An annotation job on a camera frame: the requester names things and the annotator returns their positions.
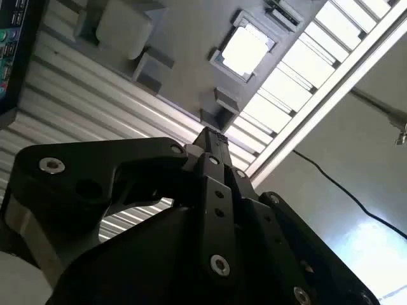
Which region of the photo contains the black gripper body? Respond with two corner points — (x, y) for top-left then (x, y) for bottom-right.
(44, 206), (287, 305)

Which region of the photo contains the silver CPU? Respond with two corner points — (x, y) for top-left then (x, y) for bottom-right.
(213, 22), (277, 80)

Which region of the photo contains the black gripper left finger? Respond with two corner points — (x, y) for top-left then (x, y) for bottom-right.
(3, 126), (238, 278)

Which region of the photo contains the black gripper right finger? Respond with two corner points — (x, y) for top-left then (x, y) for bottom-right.
(218, 132), (381, 305)

